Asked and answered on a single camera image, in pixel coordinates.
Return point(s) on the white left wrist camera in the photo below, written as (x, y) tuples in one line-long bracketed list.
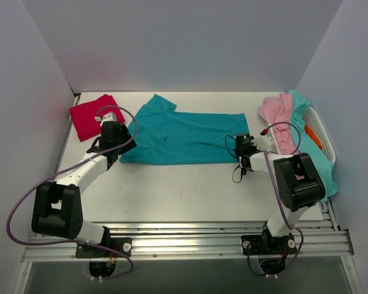
[(108, 117)]

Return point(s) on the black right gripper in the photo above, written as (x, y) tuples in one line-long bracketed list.
[(240, 152)]

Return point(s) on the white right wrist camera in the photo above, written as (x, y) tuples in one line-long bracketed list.
[(264, 142)]

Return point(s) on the orange garment in basket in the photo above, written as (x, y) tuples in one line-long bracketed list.
[(313, 136)]

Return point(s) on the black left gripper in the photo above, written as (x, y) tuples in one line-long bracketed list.
[(122, 135)]

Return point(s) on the pink t shirt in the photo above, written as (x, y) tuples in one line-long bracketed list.
[(279, 109)]

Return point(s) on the teal t shirt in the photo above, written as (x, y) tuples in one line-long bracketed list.
[(168, 137)]

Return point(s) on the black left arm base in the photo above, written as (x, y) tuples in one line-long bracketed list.
[(117, 247)]

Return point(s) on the folded red t shirt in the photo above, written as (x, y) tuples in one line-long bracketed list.
[(83, 116)]

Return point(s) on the light turquoise t shirt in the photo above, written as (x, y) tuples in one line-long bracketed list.
[(323, 166)]

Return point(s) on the white plastic laundry basket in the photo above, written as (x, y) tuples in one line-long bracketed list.
[(312, 120)]

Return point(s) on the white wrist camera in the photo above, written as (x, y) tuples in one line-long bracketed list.
[(108, 117), (264, 142)]

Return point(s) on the aluminium mounting rail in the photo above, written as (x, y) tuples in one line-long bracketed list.
[(195, 247)]

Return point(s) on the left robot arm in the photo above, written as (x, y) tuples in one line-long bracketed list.
[(57, 204)]

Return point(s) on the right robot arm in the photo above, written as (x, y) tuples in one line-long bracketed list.
[(295, 180)]

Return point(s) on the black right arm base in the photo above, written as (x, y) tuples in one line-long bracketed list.
[(260, 245)]

